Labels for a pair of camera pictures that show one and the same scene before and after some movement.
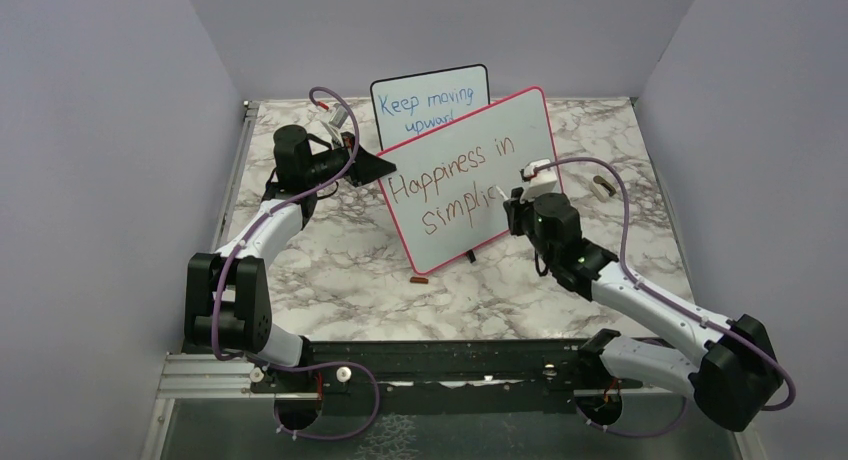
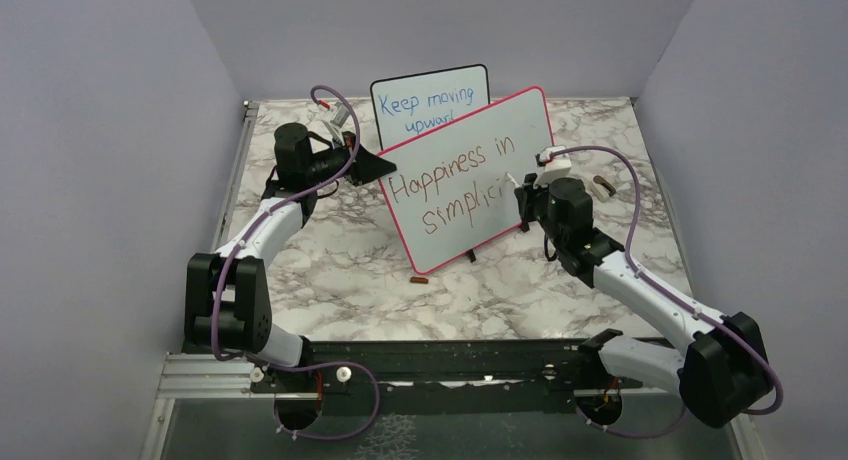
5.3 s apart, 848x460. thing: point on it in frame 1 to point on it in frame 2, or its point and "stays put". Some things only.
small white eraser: (602, 188) stays put
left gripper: (368, 167) stays put
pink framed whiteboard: (442, 183) stays put
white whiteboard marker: (502, 193) to (517, 185)
